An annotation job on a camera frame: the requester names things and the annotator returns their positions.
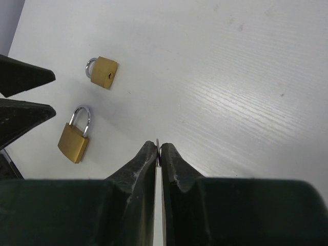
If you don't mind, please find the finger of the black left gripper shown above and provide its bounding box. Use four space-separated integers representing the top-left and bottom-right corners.
1 55 55 98

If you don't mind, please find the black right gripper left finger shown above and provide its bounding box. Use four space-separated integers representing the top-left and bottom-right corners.
1 141 157 245

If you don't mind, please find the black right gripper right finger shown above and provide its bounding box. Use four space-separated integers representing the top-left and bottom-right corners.
160 143 327 245

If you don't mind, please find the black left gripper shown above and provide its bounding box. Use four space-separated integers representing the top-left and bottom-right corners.
0 99 56 179

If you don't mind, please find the small brass padlock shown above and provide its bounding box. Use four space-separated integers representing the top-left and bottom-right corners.
85 56 119 89

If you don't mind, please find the large brass padlock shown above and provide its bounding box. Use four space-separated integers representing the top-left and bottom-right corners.
57 105 92 163

